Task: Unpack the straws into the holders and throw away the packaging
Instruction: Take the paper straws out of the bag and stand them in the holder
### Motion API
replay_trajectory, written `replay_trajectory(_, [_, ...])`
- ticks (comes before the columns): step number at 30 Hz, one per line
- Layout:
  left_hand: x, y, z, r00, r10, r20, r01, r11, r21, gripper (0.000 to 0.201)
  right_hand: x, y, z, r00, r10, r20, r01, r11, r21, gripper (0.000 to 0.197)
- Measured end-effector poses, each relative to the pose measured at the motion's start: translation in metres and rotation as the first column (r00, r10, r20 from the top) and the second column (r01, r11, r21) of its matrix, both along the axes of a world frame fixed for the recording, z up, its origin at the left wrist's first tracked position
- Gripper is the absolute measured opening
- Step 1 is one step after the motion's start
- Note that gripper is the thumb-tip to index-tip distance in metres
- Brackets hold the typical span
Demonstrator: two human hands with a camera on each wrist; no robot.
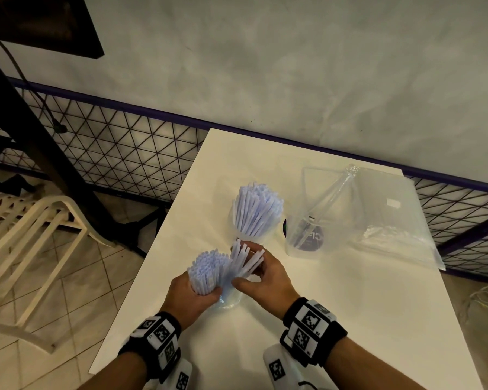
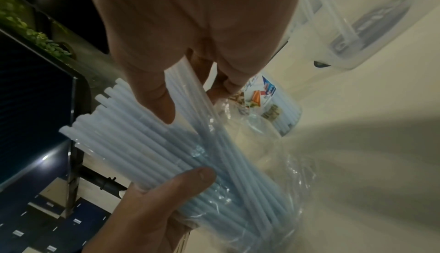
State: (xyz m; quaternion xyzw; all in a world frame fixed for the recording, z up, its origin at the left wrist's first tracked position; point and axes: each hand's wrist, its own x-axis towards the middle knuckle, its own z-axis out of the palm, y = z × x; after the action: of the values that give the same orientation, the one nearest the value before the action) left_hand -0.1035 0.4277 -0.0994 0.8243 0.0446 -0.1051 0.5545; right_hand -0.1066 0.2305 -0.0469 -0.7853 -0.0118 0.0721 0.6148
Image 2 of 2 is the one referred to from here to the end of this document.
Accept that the green plant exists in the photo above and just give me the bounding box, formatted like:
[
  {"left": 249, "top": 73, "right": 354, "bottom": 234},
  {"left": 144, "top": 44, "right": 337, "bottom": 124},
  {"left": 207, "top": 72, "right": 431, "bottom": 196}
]
[{"left": 0, "top": 0, "right": 73, "bottom": 58}]

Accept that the pack of white straws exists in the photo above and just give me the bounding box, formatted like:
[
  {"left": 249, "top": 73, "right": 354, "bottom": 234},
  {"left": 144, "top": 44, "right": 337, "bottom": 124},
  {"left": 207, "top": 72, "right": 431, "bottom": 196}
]
[{"left": 58, "top": 56, "right": 300, "bottom": 247}]

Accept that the person's right hand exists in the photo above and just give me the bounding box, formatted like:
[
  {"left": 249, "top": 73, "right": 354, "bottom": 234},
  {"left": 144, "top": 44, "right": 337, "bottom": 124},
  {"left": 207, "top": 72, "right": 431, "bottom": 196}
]
[{"left": 82, "top": 0, "right": 307, "bottom": 126}]

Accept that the black wall screen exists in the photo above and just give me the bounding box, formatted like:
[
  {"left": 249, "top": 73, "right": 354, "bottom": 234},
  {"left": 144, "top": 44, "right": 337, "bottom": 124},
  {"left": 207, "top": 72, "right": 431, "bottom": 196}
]
[{"left": 0, "top": 29, "right": 87, "bottom": 193}]

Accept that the long clear straw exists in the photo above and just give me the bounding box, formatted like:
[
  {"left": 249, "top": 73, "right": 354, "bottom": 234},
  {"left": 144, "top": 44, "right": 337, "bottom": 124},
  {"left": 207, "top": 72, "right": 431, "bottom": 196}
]
[{"left": 309, "top": 0, "right": 360, "bottom": 44}]

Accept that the clear plastic wrap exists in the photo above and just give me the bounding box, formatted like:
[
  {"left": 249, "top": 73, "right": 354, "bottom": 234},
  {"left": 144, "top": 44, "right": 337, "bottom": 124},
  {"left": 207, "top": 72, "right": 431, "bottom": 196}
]
[{"left": 171, "top": 96, "right": 319, "bottom": 253}]

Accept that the round clear plastic cup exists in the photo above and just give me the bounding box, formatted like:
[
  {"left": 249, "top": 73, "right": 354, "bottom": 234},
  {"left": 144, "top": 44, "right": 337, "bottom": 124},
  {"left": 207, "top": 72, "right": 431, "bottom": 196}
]
[{"left": 206, "top": 73, "right": 303, "bottom": 138}]

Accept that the clear square plastic box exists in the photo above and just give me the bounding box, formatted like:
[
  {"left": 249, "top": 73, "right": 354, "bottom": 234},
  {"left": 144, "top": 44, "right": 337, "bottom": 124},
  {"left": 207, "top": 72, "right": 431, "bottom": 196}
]
[{"left": 285, "top": 0, "right": 434, "bottom": 71}]

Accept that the person's left hand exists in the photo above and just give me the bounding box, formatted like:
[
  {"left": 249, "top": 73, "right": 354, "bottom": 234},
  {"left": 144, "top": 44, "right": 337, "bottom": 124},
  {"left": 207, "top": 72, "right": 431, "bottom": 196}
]
[{"left": 80, "top": 166, "right": 217, "bottom": 253}]

